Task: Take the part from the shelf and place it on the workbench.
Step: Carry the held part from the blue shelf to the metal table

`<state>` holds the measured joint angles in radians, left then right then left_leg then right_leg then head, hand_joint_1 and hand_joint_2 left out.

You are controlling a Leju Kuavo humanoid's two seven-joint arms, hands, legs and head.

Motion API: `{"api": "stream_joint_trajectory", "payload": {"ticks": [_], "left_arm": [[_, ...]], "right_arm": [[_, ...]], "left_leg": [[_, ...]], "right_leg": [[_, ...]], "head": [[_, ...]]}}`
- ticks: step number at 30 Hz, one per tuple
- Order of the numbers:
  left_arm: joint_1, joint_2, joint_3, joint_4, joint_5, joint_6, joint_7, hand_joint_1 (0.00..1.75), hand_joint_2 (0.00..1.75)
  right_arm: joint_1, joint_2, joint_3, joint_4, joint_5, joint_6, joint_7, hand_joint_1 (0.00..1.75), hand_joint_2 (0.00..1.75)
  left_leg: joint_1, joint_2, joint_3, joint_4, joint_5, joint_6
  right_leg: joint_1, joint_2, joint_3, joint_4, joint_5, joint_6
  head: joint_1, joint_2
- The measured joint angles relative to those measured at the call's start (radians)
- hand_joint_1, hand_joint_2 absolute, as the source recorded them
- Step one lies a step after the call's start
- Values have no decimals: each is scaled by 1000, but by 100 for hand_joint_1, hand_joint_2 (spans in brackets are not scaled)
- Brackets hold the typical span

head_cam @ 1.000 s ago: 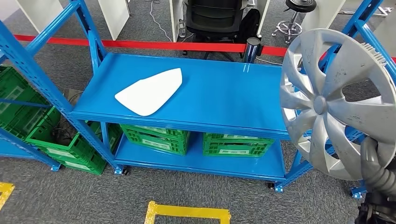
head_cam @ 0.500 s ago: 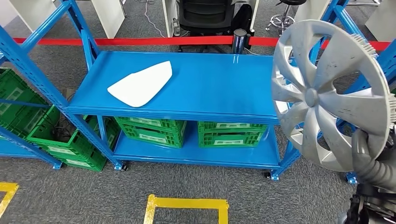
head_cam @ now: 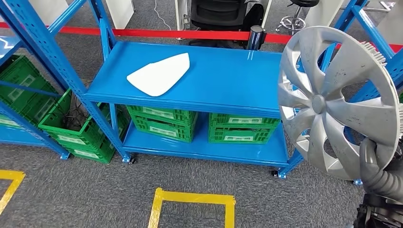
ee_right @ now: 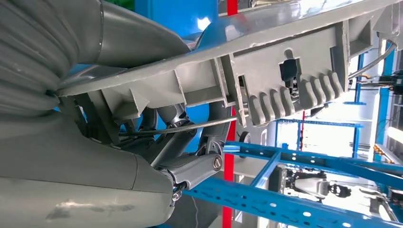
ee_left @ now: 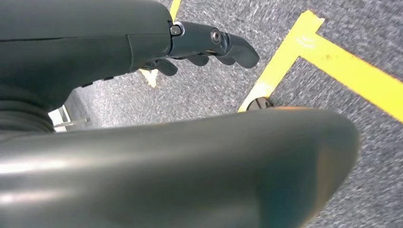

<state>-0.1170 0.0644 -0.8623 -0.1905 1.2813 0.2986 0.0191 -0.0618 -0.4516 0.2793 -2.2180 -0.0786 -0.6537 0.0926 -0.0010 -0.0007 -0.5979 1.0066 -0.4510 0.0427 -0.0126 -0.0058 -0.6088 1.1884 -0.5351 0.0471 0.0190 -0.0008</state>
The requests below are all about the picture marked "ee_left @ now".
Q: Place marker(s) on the robot grey leg cover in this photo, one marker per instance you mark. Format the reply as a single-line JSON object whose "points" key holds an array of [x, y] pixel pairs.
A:
{"points": [[157, 176]]}

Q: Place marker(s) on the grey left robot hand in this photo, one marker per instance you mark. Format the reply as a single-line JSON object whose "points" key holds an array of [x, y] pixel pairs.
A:
{"points": [[78, 37]]}

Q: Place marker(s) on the white metal frame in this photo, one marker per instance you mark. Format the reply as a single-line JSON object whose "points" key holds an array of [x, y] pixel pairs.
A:
{"points": [[58, 118]]}

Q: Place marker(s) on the robot black foot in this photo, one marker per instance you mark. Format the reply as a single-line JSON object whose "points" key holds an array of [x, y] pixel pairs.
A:
{"points": [[259, 104]]}

